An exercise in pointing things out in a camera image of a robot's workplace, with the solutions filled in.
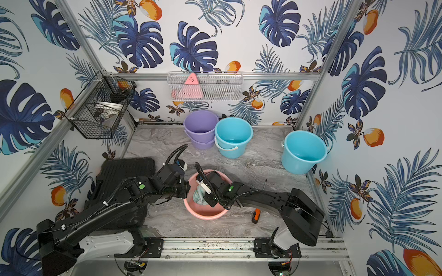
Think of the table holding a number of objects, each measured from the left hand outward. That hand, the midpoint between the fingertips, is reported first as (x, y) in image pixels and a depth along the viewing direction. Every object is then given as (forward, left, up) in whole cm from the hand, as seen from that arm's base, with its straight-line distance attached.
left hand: (193, 189), depth 77 cm
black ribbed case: (+9, +45, -8) cm, 47 cm away
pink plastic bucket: (-5, -4, -15) cm, 17 cm away
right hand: (+2, -6, -7) cm, 9 cm away
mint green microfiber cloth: (0, -1, -7) cm, 7 cm away
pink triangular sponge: (+46, +7, +21) cm, 51 cm away
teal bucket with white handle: (+37, -16, -2) cm, 40 cm away
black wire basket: (+30, +53, +16) cm, 63 cm away
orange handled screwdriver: (-6, -30, -11) cm, 32 cm away
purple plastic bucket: (+45, +5, -6) cm, 46 cm away
